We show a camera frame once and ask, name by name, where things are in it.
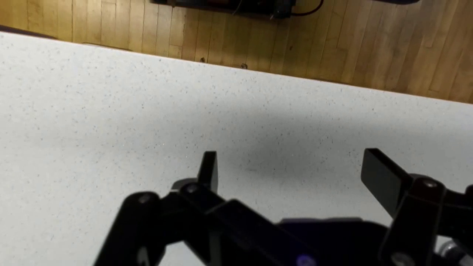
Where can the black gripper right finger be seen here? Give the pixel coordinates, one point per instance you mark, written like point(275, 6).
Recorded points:
point(385, 178)

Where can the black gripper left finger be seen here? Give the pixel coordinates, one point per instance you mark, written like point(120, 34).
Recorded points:
point(209, 170)

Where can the black floor equipment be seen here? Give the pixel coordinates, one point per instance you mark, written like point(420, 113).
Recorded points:
point(222, 6)

